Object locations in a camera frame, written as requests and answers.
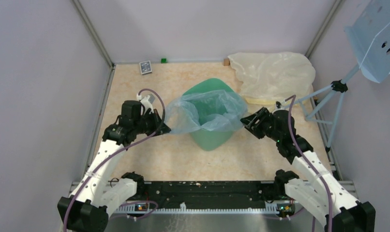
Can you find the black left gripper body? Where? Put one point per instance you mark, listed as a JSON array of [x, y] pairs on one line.
[[147, 123]]

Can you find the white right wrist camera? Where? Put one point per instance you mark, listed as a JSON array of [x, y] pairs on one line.
[[280, 106]]

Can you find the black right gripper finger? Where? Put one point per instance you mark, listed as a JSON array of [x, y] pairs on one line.
[[260, 115], [251, 127]]

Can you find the clear yellow plastic bag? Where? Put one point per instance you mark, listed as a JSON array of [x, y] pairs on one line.
[[269, 77]]

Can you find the brown wooden block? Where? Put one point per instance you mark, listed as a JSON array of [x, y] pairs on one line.
[[226, 62]]

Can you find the light blue perforated panel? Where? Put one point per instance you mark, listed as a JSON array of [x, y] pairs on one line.
[[369, 38]]

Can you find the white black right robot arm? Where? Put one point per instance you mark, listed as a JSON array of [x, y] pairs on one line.
[[324, 197]]

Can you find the blue plastic trash bag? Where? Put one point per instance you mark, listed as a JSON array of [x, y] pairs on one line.
[[217, 111]]

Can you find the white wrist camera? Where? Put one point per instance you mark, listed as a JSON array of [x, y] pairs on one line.
[[146, 102], [280, 106]]

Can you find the playing card deck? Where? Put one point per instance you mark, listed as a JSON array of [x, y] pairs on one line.
[[145, 67]]

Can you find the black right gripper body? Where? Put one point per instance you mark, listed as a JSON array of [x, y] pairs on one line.
[[266, 125]]

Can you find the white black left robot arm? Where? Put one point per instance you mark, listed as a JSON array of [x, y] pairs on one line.
[[89, 206]]

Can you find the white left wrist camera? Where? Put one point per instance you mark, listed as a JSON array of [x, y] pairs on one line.
[[146, 102]]

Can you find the green plastic trash bin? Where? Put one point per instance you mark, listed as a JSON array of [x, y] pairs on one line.
[[209, 140]]

